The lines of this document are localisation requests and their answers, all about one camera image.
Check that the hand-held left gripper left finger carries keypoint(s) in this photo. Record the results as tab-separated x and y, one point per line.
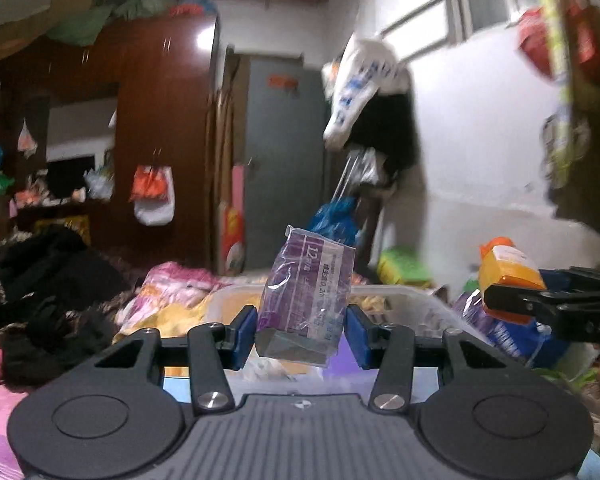
246	334

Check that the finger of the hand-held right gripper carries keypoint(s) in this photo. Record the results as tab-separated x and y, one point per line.
525	302
575	277

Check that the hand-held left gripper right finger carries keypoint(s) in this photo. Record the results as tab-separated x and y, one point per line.
356	336

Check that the orange yellow bottle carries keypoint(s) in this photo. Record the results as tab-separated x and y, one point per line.
510	270

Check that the translucent plastic storage bin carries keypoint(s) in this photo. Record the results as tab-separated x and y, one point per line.
230	300

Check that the purple box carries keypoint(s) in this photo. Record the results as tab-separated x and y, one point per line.
305	300

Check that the blue and purple packet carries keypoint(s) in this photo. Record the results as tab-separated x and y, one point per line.
510	335

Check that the pink floral blanket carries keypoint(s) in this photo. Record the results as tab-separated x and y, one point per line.
175	295

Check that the green packet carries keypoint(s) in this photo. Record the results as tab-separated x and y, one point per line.
402	265

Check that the red printed box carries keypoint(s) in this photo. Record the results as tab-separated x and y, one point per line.
232	240

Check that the blue plastic bag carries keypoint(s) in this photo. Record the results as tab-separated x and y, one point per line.
335	220

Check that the dark green hanging cloth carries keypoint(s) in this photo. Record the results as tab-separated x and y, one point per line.
590	135

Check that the orange and white hanging bag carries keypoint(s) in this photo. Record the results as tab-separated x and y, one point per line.
152	195

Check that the grey metal cabinet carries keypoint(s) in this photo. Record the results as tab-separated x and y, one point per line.
285	160

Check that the pile of black clothes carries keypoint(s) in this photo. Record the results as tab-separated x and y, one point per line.
55	285

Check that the black hanging garment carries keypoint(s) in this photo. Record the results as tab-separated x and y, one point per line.
390	130

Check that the small white plastic bag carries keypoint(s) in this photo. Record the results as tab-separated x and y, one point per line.
100	182

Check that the red hanging bag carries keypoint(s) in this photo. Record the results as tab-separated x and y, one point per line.
535	40

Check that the brown wooden wardrobe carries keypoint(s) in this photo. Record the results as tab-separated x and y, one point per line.
155	110

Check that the white printed plastic bag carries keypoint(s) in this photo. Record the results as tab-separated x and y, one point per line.
360	80

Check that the small pink hanging bag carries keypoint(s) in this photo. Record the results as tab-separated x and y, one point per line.
26	140

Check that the green plastic bag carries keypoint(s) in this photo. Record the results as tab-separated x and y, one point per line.
80	25

